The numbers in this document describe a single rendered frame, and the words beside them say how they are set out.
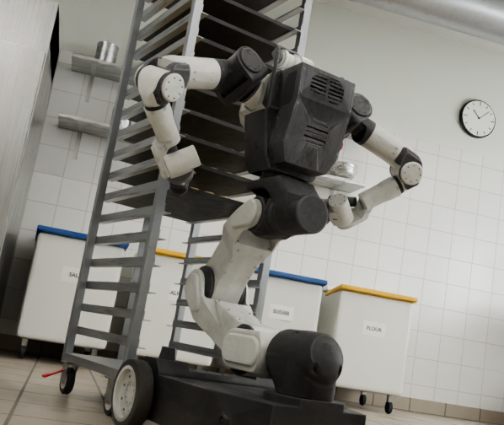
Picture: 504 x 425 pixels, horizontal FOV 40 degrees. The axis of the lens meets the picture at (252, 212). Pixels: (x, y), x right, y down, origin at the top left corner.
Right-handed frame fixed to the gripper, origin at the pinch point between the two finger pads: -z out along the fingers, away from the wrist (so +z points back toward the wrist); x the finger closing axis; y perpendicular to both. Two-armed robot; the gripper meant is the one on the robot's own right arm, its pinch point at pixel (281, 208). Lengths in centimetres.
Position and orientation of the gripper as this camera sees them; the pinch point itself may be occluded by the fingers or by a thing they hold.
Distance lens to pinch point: 249.0
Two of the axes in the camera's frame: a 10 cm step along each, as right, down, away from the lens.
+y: -4.6, -2.4, -8.6
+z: 8.8, 0.6, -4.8
